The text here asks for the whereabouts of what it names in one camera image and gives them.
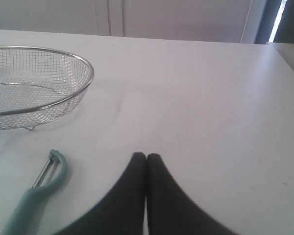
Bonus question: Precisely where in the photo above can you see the metal wire mesh basket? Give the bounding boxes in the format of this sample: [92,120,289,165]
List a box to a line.
[0,46,94,130]

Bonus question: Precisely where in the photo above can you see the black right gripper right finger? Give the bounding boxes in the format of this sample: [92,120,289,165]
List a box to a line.
[147,153,235,235]

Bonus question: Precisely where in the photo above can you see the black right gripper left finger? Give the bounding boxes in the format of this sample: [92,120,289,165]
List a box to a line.
[57,152,147,235]

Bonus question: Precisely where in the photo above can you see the teal handled peeler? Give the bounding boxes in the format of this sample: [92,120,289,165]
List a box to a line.
[1,149,68,235]

